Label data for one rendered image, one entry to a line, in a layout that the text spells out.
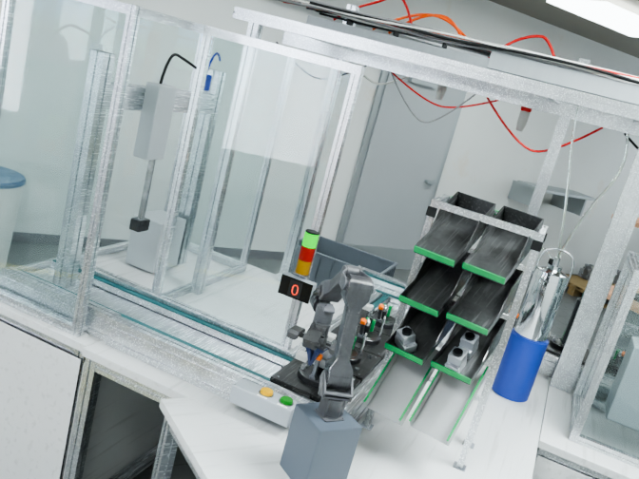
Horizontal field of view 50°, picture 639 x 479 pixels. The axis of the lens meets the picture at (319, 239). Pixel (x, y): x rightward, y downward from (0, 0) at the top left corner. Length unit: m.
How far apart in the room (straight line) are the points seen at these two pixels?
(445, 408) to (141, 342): 1.03
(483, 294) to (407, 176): 5.21
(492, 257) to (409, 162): 5.25
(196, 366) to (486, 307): 0.95
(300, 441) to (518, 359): 1.23
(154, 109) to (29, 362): 1.05
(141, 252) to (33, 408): 0.88
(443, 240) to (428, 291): 0.16
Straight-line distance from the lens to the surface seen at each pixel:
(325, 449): 1.91
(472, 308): 2.12
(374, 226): 7.27
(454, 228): 2.17
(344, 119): 2.30
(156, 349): 2.39
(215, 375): 2.29
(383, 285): 3.69
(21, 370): 2.73
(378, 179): 7.12
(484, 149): 8.03
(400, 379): 2.23
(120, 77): 2.30
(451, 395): 2.22
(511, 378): 2.94
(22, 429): 2.82
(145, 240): 3.20
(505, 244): 2.15
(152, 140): 2.80
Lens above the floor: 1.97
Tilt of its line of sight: 14 degrees down
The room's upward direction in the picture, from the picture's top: 15 degrees clockwise
